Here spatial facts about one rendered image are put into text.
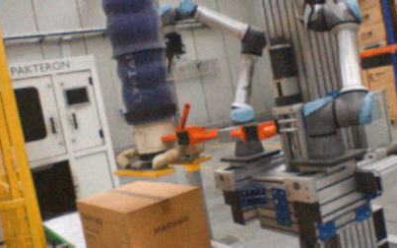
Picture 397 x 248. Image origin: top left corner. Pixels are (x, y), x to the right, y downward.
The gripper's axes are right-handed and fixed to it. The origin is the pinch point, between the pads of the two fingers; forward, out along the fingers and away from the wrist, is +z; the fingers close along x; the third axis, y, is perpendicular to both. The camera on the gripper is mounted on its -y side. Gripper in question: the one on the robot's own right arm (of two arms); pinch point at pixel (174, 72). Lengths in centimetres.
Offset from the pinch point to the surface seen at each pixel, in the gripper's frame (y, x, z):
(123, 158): -45, -19, 35
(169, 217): -31, -23, 66
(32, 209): -76, 46, 57
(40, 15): 162, 856, -250
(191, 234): -21, -23, 77
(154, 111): -37, -41, 17
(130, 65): -41, -36, -3
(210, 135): -32, -70, 29
